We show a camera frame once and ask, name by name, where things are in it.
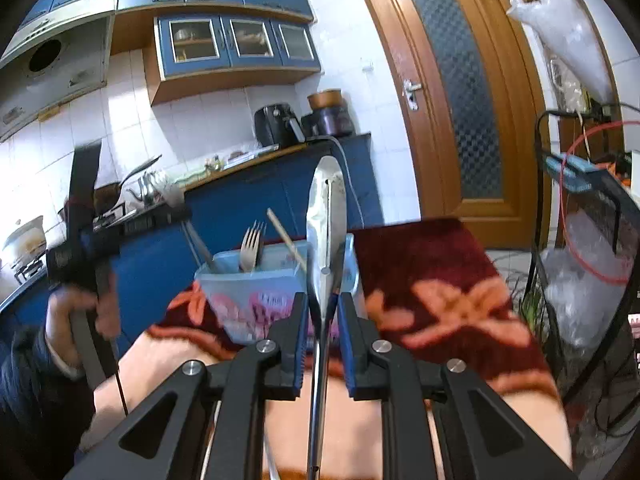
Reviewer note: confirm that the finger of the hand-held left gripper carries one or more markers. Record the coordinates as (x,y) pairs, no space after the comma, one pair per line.
(165,217)

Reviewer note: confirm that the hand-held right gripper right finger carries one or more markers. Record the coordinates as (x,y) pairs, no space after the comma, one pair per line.
(350,355)

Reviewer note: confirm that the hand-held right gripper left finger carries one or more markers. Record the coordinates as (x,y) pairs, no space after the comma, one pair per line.
(300,355)

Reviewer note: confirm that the light blue chopsticks box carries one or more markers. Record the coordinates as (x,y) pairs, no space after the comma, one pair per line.
(260,305)

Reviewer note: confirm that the bamboo chopstick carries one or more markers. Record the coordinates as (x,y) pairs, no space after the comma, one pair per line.
(287,240)

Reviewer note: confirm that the person's left forearm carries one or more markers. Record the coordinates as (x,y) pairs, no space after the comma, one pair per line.
(35,390)

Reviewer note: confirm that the person's left hand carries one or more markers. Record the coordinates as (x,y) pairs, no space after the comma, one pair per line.
(62,320)

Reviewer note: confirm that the metal kettle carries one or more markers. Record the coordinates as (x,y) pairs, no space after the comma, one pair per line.
(142,190)

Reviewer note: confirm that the gas stove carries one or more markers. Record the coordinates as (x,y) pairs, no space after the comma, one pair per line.
(112,217)

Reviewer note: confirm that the black wok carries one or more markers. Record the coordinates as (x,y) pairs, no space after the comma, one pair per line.
(110,195)

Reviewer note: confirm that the white cooking pot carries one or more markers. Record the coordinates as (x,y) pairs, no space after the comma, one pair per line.
(22,242)

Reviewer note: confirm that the blue lower kitchen cabinets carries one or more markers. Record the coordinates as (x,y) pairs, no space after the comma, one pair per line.
(240,195)

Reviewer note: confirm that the wooden cutting board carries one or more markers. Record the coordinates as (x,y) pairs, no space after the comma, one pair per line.
(250,156)

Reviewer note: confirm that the red and peach floral blanket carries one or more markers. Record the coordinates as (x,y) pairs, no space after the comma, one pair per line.
(450,320)

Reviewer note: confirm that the black air fryer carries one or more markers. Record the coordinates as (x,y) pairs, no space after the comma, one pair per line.
(272,125)

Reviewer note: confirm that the grey range hood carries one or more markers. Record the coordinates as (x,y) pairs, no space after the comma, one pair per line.
(55,75)

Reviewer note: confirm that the dark rice cooker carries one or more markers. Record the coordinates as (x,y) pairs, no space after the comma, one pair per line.
(332,120)

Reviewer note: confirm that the brown pot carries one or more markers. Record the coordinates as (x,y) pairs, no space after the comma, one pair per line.
(325,99)

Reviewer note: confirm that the crumpled clear plastic bags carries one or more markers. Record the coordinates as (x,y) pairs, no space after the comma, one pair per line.
(585,270)

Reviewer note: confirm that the black metal rack cart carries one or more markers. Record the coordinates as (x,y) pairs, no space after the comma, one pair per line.
(540,170)

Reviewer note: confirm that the wooden door with glass panel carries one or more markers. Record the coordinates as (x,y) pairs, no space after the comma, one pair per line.
(400,35)

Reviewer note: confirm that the hanging clear plastic bag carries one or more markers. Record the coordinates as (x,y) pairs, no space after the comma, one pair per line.
(570,30)

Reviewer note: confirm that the blue glass-door wall cabinet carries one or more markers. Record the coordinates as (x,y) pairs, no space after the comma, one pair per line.
(200,45)

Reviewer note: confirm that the white wall switch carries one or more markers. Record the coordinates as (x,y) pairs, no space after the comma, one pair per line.
(367,65)

